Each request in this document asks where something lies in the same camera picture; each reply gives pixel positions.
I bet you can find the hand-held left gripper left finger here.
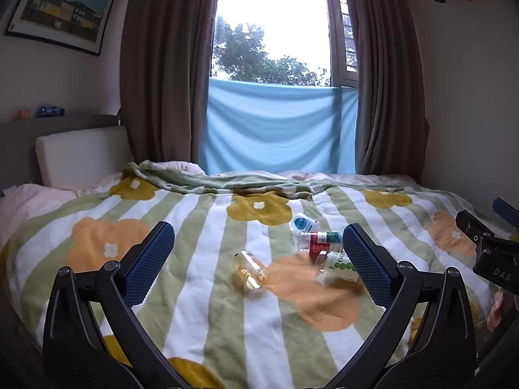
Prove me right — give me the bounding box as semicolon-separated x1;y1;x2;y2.
42;221;191;389

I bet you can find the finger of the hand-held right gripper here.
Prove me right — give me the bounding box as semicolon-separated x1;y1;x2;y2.
455;209;496;249
492;197;519;228

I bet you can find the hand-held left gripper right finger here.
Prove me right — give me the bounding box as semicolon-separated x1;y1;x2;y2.
324;223;477;389

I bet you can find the clear amber bottle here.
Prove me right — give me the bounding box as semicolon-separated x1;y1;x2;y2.
233;250;271;291

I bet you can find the white cup with green dots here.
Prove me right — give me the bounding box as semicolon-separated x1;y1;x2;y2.
315;250;362;289

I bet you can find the clear cup red green label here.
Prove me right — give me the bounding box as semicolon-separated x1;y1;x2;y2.
298;230;345;256

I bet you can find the white cup with blue label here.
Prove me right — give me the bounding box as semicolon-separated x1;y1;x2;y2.
292;212;319;238

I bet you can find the person's right hand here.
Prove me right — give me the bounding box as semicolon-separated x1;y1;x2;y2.
486;289;519;333

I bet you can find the striped floral blanket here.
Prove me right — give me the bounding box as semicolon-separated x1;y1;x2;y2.
0;161;505;389

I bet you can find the pale pink bed sheet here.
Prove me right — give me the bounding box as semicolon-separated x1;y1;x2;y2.
156;161;419;188

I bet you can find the white headboard cushion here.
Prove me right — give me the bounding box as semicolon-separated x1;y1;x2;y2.
35;125;135;187

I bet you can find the light blue cloth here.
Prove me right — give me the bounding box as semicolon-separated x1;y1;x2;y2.
199;78;360;176

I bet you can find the grey headboard shelf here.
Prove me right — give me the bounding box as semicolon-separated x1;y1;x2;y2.
0;108;123;143

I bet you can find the brown curtain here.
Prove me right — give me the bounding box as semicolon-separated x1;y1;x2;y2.
119;0;224;164
349;0;431;176

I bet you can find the green tree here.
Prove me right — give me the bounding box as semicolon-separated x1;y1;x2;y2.
211;15;332;88

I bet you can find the framed picture of houses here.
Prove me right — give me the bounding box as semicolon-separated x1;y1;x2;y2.
4;0;118;57

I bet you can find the window frame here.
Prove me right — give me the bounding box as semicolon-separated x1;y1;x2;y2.
322;0;360;88

